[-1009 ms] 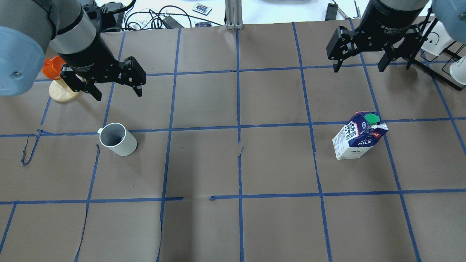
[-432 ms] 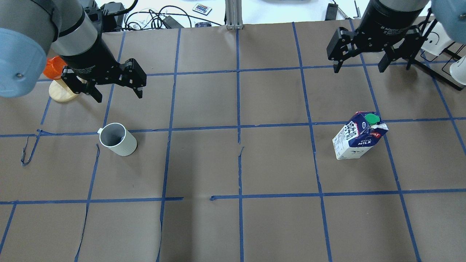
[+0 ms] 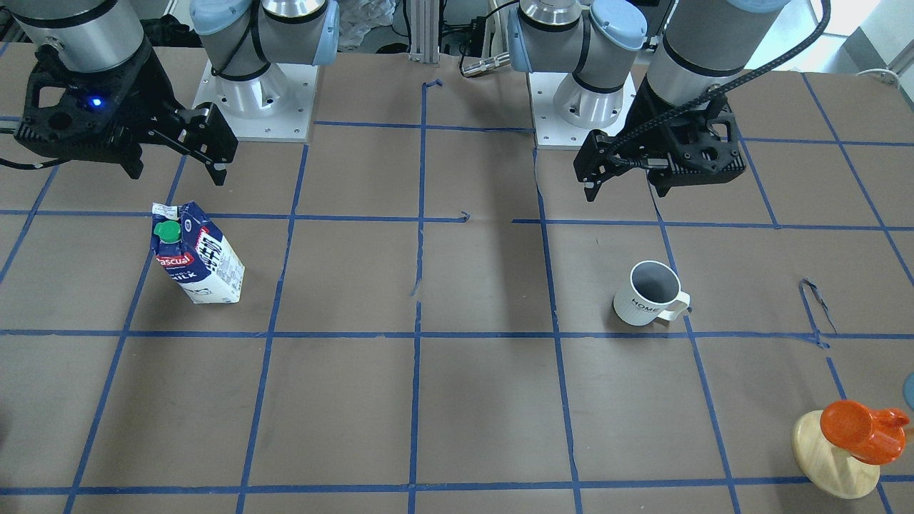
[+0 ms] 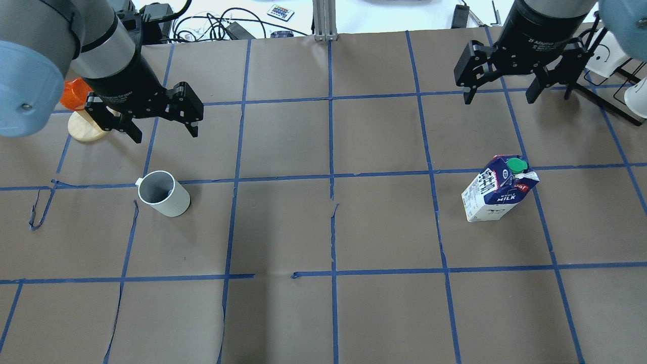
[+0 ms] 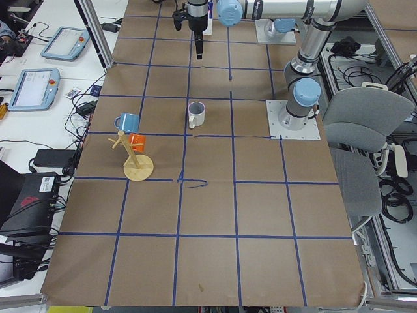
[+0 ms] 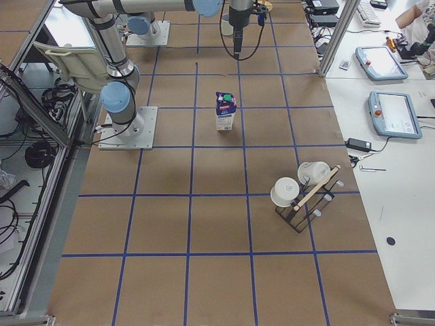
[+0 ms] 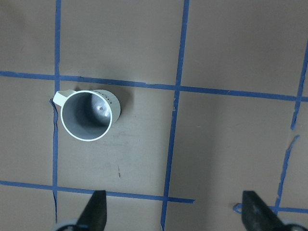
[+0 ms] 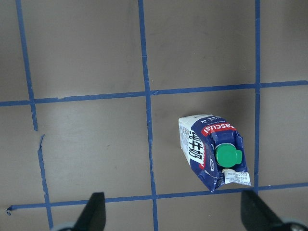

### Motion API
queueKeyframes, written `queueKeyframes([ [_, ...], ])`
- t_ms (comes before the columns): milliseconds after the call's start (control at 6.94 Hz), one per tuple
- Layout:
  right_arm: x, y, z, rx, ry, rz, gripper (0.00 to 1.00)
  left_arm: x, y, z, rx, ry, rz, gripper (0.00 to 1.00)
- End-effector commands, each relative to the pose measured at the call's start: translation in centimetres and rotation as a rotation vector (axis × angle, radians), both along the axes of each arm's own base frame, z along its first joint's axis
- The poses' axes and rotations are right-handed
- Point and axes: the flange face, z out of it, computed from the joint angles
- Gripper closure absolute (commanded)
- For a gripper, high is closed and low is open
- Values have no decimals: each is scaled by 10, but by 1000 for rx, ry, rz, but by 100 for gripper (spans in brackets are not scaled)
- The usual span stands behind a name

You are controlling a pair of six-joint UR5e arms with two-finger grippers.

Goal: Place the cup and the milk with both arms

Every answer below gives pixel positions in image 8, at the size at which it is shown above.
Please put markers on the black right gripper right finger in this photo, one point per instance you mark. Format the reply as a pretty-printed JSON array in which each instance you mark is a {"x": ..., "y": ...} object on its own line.
[{"x": 256, "y": 215}]

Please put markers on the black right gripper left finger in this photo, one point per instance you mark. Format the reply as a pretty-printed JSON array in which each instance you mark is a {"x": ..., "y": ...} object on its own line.
[{"x": 93, "y": 216}]

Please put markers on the blue white milk carton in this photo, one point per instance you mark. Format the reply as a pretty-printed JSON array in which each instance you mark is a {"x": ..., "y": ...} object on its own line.
[{"x": 214, "y": 149}]

